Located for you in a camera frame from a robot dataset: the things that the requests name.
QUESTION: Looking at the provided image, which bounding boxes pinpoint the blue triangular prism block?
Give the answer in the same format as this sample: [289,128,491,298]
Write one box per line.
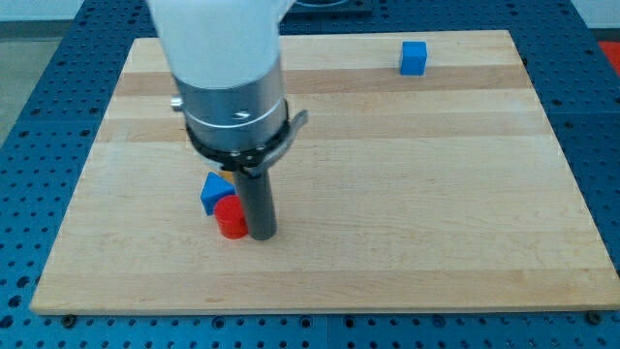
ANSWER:
[200,172,235,216]

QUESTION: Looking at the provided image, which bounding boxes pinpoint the yellow block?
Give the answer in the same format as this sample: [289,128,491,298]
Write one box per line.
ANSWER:
[218,171,234,184]

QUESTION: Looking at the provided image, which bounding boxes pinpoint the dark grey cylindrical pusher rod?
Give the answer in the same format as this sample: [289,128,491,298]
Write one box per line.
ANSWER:
[233,171,277,240]

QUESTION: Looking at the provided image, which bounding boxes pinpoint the red cylinder block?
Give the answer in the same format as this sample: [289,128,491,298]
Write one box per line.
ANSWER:
[214,195,248,239]

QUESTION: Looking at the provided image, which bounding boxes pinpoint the red object at right edge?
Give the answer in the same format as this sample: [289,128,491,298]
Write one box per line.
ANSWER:
[599,41,620,75]

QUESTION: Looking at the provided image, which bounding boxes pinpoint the blue cube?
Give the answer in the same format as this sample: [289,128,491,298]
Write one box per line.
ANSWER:
[399,41,428,77]

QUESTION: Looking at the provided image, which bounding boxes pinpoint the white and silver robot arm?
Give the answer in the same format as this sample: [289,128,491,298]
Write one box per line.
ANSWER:
[146,0,307,176]

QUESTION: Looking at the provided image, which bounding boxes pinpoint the light wooden board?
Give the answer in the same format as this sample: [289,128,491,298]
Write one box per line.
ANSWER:
[31,30,619,315]

